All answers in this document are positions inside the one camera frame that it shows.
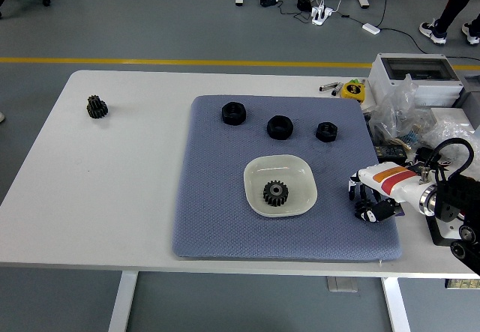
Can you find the large black hex nut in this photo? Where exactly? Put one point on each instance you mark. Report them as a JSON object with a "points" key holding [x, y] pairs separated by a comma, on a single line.
{"points": [[233, 114]]}

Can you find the white table leg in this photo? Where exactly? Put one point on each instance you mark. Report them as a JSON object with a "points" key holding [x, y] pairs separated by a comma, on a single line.
{"points": [[123, 302], [395, 305]]}

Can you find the white floor adapter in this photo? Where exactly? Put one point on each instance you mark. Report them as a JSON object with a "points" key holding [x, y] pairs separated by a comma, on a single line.
{"points": [[371, 28]]}

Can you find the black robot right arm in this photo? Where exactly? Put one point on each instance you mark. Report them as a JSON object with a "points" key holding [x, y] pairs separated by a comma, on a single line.
{"points": [[453, 197]]}

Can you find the yellow black tape measure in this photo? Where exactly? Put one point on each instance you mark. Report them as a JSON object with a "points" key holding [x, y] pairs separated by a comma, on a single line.
{"points": [[352, 90]]}

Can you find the white square dish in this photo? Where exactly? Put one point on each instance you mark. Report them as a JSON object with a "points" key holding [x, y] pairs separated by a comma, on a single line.
{"points": [[296, 174]]}

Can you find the black stepped double gear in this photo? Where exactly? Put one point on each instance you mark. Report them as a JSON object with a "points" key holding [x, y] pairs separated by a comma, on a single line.
{"points": [[97, 108]]}

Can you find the black digital meter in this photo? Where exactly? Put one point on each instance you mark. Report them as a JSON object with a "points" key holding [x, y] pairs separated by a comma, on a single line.
{"points": [[392, 153]]}

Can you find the medium black hex nut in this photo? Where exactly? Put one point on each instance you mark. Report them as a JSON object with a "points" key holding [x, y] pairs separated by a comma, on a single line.
{"points": [[279, 127]]}

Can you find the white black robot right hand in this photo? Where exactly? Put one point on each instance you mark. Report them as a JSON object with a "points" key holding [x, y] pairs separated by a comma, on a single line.
{"points": [[397, 186]]}

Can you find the large black gear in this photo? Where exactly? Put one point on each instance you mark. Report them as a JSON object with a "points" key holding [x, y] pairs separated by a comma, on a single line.
{"points": [[275, 194]]}

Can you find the grey under-table control box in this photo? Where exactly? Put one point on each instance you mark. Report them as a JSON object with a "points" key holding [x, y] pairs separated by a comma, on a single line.
{"points": [[341, 284]]}

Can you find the short black marker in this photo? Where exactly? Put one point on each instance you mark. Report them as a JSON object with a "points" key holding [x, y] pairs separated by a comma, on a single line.
{"points": [[336, 91]]}

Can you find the clear plastic bag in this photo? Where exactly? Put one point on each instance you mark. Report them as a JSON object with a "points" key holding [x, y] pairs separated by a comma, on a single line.
{"points": [[393, 111]]}

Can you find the blue-grey textured mat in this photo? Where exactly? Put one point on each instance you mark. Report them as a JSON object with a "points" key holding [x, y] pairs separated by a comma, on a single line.
{"points": [[225, 216]]}

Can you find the bubble wrap bundle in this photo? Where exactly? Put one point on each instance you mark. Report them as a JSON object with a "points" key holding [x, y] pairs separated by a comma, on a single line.
{"points": [[450, 129]]}

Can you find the small black hex nut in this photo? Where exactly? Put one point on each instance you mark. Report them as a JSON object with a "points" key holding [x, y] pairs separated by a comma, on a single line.
{"points": [[326, 132]]}

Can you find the white power strip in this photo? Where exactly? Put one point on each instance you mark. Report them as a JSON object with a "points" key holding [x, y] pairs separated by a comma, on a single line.
{"points": [[321, 14]]}

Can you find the black white button box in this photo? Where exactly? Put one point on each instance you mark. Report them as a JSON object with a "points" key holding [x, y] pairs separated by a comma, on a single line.
{"points": [[440, 232]]}

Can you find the person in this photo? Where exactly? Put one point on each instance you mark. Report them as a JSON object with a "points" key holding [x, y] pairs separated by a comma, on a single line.
{"points": [[455, 6]]}

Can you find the silver black marker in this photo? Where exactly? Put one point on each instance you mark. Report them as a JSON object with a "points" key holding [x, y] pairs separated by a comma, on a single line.
{"points": [[329, 86]]}

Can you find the flat white box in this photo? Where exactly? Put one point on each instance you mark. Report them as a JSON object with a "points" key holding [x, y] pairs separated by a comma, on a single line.
{"points": [[455, 114]]}

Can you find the white electrical enclosure box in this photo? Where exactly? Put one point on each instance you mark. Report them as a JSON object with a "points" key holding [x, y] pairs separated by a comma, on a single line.
{"points": [[416, 66]]}

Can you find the black power adapter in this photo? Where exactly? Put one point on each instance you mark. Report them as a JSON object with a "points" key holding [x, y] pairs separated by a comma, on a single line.
{"points": [[303, 1]]}

